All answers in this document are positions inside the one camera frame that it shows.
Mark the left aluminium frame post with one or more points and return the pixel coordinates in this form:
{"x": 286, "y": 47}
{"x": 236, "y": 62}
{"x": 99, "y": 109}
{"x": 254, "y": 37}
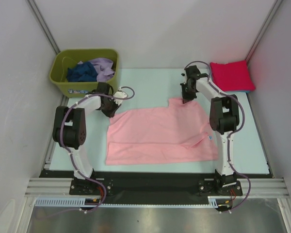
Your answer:
{"x": 43, "y": 24}

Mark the olive green plastic bin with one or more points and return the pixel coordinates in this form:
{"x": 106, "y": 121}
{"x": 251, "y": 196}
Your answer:
{"x": 68, "y": 59}

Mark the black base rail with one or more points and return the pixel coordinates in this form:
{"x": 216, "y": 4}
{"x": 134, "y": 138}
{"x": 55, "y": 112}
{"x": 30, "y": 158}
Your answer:
{"x": 144, "y": 188}

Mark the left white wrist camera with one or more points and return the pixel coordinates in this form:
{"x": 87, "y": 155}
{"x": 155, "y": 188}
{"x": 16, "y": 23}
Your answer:
{"x": 119, "y": 97}

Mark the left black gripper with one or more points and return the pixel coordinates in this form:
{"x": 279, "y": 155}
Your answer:
{"x": 111, "y": 113}

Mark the folded blue t shirt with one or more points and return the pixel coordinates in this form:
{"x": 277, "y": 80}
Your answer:
{"x": 243, "y": 91}

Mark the folded red t shirt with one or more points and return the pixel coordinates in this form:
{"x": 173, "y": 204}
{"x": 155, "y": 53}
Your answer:
{"x": 232, "y": 76}

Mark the dark blue t shirt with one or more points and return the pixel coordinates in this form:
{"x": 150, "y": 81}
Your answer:
{"x": 84, "y": 72}

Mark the lilac t shirt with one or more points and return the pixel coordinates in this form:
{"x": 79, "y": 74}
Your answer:
{"x": 103, "y": 67}

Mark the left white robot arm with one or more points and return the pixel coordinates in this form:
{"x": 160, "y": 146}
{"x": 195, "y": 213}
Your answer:
{"x": 69, "y": 128}

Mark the right aluminium frame post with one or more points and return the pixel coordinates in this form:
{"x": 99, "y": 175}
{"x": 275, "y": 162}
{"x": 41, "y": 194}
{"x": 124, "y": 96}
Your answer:
{"x": 266, "y": 24}

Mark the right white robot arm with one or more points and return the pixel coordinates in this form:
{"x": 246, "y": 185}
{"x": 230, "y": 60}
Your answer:
{"x": 224, "y": 113}

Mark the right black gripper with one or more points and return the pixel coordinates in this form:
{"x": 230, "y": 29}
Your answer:
{"x": 185, "y": 97}

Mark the pink t shirt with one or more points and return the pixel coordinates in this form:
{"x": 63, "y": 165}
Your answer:
{"x": 177, "y": 133}

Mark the aluminium frame post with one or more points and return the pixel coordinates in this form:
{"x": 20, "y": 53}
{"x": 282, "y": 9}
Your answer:
{"x": 266, "y": 24}
{"x": 43, "y": 24}

